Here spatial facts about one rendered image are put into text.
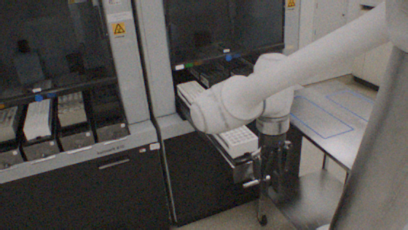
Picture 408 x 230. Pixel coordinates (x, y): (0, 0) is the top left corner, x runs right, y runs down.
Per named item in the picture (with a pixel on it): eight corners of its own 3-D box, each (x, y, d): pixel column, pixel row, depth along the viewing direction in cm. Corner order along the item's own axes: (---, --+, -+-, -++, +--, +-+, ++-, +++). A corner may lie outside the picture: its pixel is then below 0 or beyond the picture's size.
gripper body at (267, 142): (277, 119, 92) (276, 145, 96) (252, 126, 90) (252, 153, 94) (293, 130, 86) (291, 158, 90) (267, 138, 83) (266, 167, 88)
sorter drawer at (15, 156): (12, 107, 181) (6, 93, 176) (36, 101, 185) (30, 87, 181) (-11, 177, 120) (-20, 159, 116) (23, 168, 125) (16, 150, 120)
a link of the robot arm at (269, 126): (249, 108, 87) (250, 126, 90) (267, 121, 80) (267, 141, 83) (277, 100, 90) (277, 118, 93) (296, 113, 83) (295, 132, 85)
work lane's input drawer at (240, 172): (173, 106, 165) (171, 90, 160) (198, 100, 169) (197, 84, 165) (239, 192, 104) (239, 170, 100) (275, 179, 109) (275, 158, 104)
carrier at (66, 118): (87, 119, 141) (84, 106, 138) (87, 120, 139) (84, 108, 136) (60, 124, 137) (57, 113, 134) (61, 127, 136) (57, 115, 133)
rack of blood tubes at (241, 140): (201, 123, 133) (199, 110, 130) (222, 117, 136) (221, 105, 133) (233, 161, 108) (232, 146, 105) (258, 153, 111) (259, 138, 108)
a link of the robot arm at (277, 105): (272, 97, 91) (237, 111, 86) (274, 46, 84) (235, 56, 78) (301, 110, 83) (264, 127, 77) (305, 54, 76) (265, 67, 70)
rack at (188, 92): (177, 96, 159) (176, 84, 156) (196, 92, 162) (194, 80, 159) (199, 121, 134) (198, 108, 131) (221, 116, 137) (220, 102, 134)
